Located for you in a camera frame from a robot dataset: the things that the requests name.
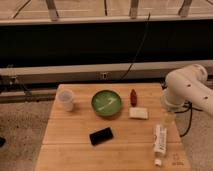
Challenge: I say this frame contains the black rectangular eraser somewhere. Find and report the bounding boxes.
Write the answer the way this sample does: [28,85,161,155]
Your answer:
[89,127,113,146]

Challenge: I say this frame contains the green bowl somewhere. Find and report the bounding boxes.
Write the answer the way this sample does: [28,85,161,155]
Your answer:
[91,90,122,117]

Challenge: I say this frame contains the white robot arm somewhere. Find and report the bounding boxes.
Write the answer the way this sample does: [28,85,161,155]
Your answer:
[161,64,213,117]

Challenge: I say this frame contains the black cable bundle on floor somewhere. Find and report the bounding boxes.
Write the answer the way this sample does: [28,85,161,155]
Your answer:
[174,101,203,138]

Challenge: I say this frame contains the translucent plastic cup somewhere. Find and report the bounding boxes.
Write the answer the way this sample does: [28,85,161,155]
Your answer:
[56,90,74,111]

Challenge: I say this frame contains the black hanging cable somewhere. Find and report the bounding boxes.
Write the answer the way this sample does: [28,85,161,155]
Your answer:
[119,12,152,81]

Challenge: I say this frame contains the white toothpaste tube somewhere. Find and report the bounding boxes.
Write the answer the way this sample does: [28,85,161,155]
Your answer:
[153,124,167,167]

